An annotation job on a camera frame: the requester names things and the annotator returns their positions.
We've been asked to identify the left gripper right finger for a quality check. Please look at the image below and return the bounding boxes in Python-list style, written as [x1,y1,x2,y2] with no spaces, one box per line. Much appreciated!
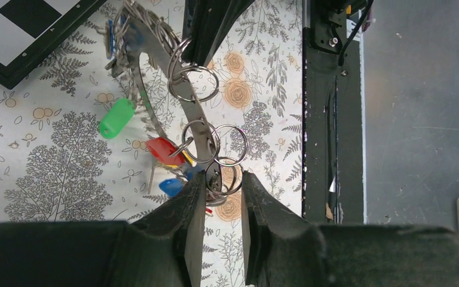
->
[241,172,459,286]

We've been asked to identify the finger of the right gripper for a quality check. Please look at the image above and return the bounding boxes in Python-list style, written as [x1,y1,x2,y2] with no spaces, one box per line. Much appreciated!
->
[182,0,253,66]

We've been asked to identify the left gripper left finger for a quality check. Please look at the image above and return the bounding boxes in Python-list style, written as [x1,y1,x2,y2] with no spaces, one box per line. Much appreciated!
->
[0,173,206,286]

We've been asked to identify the yellow key tag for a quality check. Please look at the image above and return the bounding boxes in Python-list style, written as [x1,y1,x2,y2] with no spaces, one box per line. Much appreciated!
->
[182,151,195,166]

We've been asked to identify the red key tag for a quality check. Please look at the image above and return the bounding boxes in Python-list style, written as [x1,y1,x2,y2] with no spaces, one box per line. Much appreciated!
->
[145,137,188,166]

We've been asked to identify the light blue key tag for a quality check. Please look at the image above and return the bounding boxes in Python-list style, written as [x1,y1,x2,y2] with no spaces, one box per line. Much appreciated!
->
[105,20,114,59]

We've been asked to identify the green key tag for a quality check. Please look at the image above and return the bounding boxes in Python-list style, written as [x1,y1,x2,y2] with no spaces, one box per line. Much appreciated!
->
[99,98,136,139]

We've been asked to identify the black white chessboard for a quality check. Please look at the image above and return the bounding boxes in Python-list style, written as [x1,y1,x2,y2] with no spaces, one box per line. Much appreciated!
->
[0,0,104,89]

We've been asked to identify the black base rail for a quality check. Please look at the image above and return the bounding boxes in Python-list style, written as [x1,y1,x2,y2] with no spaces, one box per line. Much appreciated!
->
[301,1,372,224]

